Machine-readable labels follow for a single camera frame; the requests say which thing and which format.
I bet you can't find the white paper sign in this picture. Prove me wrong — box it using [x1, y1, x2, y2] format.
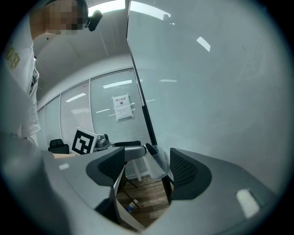
[111, 94, 135, 122]

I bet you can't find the person's white shirt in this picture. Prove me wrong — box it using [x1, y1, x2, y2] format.
[0, 16, 42, 140]

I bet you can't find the white table leg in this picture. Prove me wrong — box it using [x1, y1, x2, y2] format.
[131, 160, 142, 182]

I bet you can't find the small plastic bottle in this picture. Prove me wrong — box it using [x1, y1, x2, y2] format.
[125, 199, 140, 212]

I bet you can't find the black head-worn camera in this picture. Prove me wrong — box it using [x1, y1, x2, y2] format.
[84, 9, 103, 32]

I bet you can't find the black office chair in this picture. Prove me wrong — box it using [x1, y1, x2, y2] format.
[47, 139, 70, 155]

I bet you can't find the large whiteboard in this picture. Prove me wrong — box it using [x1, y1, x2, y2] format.
[126, 0, 293, 196]

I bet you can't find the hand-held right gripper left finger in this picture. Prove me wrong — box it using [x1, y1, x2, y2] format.
[40, 146, 126, 210]

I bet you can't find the black whiteboard stand leg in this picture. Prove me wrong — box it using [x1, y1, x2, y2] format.
[160, 176, 173, 205]

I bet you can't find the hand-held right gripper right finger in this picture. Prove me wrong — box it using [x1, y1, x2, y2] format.
[169, 147, 280, 222]

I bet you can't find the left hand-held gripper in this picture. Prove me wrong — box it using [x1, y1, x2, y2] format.
[71, 127, 147, 162]

